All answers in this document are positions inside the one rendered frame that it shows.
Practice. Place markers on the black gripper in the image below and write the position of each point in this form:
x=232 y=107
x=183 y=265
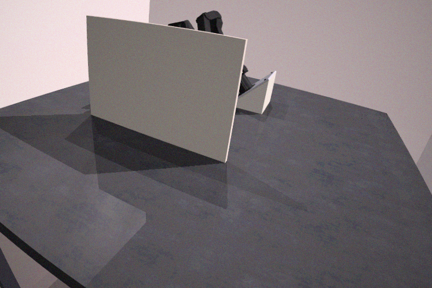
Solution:
x=181 y=24

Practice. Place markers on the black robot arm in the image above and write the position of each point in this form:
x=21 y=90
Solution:
x=212 y=22

